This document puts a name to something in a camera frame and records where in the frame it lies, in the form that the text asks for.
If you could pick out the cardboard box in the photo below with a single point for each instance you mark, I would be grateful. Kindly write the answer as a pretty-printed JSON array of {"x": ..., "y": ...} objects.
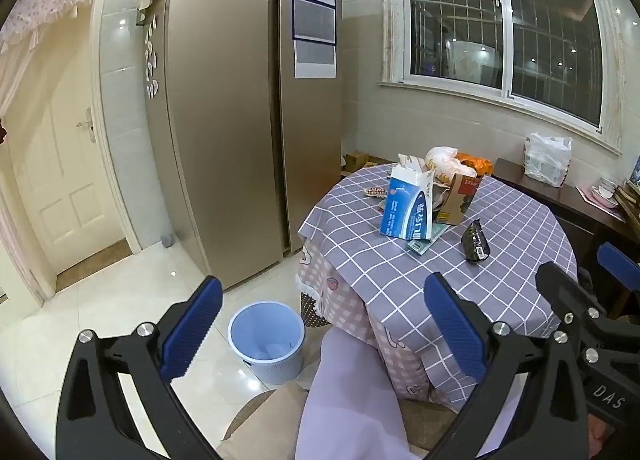
[{"x": 356, "y": 159}]

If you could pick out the black snack packet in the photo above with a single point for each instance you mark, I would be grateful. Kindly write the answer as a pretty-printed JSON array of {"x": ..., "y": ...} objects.
[{"x": 475, "y": 242}]

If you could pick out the light blue plastic wastebasket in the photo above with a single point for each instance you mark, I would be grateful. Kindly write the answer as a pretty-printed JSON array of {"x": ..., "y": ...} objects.
[{"x": 265, "y": 367}]

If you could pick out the white paper sheet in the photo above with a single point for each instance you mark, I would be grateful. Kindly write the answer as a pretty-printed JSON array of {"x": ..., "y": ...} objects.
[{"x": 314, "y": 59}]

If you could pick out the group of white fridge magnets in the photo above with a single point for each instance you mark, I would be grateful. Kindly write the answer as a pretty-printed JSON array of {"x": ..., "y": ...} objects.
[{"x": 151, "y": 64}]

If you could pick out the person's right hand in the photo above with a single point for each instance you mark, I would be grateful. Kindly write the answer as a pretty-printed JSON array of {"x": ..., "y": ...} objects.
[{"x": 605, "y": 442}]

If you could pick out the gold double-door refrigerator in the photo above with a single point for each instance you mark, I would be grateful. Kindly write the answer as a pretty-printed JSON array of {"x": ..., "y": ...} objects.
[{"x": 220, "y": 139}]

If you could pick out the large white plastic bag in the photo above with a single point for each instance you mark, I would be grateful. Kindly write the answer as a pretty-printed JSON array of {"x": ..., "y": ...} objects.
[{"x": 547, "y": 159}]

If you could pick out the blue tissue box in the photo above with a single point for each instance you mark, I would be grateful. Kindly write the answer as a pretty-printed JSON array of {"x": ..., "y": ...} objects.
[{"x": 407, "y": 210}]

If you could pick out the person's lavender trouser leg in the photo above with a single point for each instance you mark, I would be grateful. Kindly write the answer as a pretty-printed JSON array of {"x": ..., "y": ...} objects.
[{"x": 350, "y": 400}]

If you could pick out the stack of white bowls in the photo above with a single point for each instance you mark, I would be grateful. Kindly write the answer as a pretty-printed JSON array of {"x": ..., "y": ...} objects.
[{"x": 607, "y": 188}]

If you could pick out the brown paper bag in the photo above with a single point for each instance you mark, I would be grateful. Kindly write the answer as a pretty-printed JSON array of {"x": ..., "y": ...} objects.
[{"x": 457, "y": 200}]

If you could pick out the brown dotted cloth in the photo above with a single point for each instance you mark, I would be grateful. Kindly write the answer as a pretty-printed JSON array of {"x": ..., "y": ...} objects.
[{"x": 314, "y": 312}]

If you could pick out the dark wooden sideboard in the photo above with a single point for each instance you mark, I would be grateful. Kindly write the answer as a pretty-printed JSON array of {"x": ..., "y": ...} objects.
[{"x": 565, "y": 210}]

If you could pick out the green flat packet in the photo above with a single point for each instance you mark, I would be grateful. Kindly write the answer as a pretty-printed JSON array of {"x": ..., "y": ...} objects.
[{"x": 425, "y": 242}]

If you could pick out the cream panelled door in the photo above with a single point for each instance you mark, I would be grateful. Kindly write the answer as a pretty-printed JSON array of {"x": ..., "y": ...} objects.
[{"x": 65, "y": 164}]

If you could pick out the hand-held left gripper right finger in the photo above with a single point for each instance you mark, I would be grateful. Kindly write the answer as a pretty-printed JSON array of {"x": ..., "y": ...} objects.
[{"x": 455, "y": 325}]

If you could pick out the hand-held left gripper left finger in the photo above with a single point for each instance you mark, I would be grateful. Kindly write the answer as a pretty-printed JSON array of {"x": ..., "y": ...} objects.
[{"x": 192, "y": 330}]

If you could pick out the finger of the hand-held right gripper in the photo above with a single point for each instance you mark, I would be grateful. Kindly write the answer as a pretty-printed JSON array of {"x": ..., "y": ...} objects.
[
  {"x": 620, "y": 265},
  {"x": 560, "y": 290}
]

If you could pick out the grey door stopper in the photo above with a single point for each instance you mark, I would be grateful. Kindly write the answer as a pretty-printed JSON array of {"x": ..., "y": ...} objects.
[{"x": 167, "y": 240}]

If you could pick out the patterned blister pack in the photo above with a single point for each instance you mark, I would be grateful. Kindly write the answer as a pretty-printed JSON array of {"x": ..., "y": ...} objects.
[{"x": 376, "y": 192}]

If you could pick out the pink tray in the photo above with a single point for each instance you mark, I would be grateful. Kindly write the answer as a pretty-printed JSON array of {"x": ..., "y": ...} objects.
[{"x": 597, "y": 197}]

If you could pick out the white framed window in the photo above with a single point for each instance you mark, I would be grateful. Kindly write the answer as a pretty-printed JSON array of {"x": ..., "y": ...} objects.
[{"x": 505, "y": 14}]

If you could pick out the purple checked tablecloth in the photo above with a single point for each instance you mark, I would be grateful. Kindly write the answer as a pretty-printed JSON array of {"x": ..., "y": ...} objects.
[{"x": 510, "y": 250}]

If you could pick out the pink checked table skirt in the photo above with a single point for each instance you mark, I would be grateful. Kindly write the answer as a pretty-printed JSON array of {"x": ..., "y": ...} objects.
[{"x": 345, "y": 300}]

